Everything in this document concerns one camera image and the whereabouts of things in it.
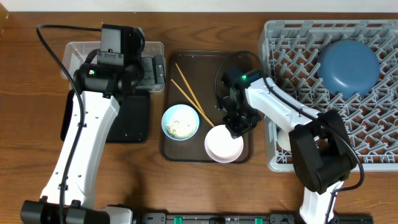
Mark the white bowl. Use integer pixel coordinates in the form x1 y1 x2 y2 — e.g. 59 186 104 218
204 124 244 163

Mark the grey dishwasher rack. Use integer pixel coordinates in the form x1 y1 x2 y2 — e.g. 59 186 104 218
258 20 397 172

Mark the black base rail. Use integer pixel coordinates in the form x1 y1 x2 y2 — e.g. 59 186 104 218
136 207 374 224

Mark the clear plastic bin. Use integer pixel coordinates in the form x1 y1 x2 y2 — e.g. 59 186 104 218
63 41 165 92

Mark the long wooden chopstick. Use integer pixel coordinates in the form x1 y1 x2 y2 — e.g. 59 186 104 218
170 79 215 128

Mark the light blue rice bowl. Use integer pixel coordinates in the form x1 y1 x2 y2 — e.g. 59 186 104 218
161 104 200 141

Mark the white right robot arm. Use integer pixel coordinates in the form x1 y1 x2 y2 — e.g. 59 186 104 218
214 51 372 223

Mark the black plastic tray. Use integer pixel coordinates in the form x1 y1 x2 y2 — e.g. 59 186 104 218
60 90 150 147

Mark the dark brown serving tray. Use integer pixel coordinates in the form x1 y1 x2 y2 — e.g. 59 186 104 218
159 50 253 164

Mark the white cup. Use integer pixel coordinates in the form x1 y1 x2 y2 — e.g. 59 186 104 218
277 129 291 151

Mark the short wooden chopstick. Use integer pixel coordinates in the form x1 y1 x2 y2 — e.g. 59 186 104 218
175 63 204 112

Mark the blue plate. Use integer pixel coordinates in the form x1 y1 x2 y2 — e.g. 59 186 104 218
317 40 380 99

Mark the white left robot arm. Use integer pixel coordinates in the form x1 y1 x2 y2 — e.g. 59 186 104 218
21 49 165 223

